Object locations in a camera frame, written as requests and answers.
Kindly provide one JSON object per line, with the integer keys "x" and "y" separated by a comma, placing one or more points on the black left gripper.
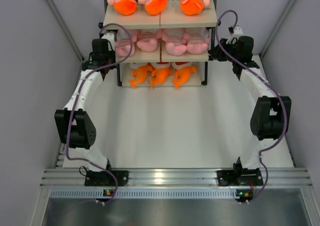
{"x": 112, "y": 53}

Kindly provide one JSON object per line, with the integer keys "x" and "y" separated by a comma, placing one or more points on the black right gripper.
{"x": 216, "y": 53}

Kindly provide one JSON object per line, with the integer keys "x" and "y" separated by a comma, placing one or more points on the pink striped plush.
{"x": 175, "y": 43}
{"x": 147, "y": 39}
{"x": 123, "y": 45}
{"x": 197, "y": 40}

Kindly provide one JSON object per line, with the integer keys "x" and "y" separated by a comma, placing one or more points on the orange shark plush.
{"x": 140, "y": 73}
{"x": 183, "y": 72}
{"x": 160, "y": 72}

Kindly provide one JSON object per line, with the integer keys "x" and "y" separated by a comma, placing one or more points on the beige black three-tier shelf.
{"x": 159, "y": 43}

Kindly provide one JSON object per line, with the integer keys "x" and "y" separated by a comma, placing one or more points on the large boy doll plush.
{"x": 195, "y": 0}

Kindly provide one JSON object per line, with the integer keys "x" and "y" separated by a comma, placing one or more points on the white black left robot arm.
{"x": 75, "y": 128}

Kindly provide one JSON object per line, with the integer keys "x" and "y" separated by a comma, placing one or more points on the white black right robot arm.
{"x": 271, "y": 114}

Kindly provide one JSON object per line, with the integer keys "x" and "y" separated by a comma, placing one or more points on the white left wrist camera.
{"x": 111, "y": 37}

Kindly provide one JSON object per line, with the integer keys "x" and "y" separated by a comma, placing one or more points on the aluminium mounting rail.
{"x": 197, "y": 177}

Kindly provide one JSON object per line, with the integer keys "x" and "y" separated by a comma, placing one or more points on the white slotted cable duct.
{"x": 130, "y": 193}

